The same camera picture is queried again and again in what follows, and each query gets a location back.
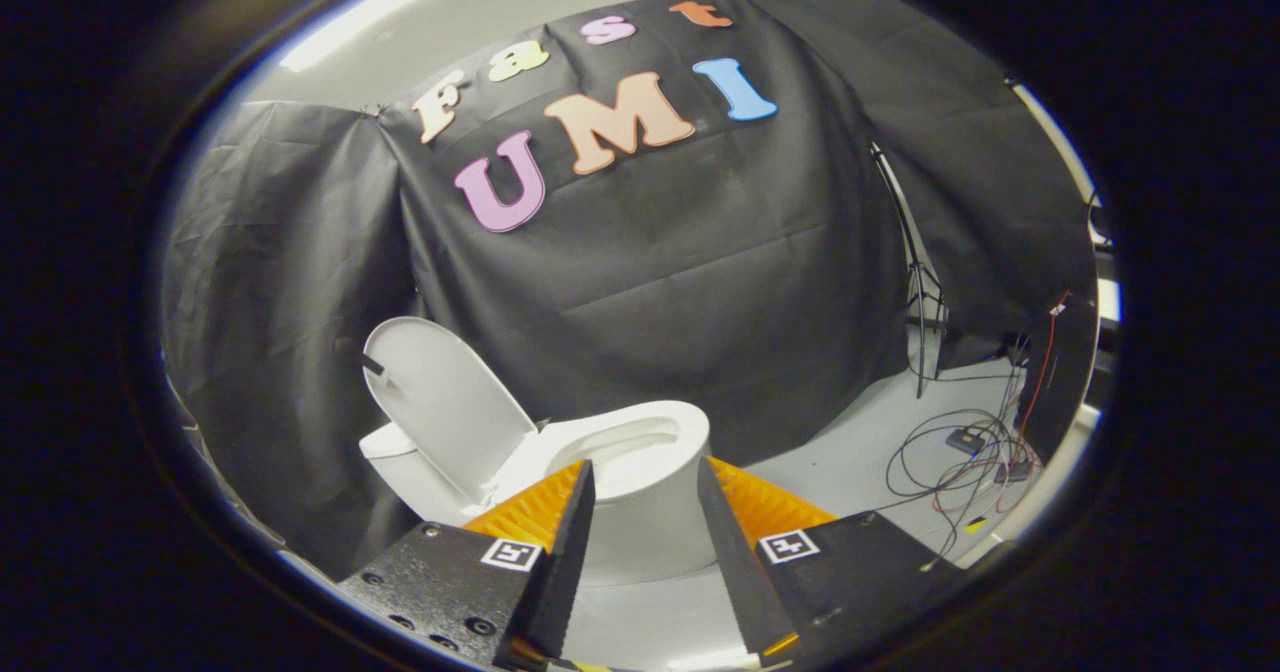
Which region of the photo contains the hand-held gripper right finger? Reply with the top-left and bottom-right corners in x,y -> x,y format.
697,457 -> 966,668

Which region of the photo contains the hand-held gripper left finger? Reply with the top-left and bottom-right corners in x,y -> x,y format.
335,459 -> 597,672

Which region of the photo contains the white toilet lid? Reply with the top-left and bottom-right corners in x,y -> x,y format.
362,316 -> 539,505

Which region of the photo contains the white toilet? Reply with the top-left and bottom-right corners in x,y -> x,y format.
358,400 -> 713,588

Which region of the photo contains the black backdrop cloth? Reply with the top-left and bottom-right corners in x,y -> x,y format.
160,0 -> 1101,578

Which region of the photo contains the black board panel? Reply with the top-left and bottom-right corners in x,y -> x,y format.
1015,297 -> 1099,463

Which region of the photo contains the tangled black cable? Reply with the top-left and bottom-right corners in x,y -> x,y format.
885,407 -> 1041,573

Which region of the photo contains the red cable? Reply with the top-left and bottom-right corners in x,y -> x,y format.
935,290 -> 1073,515

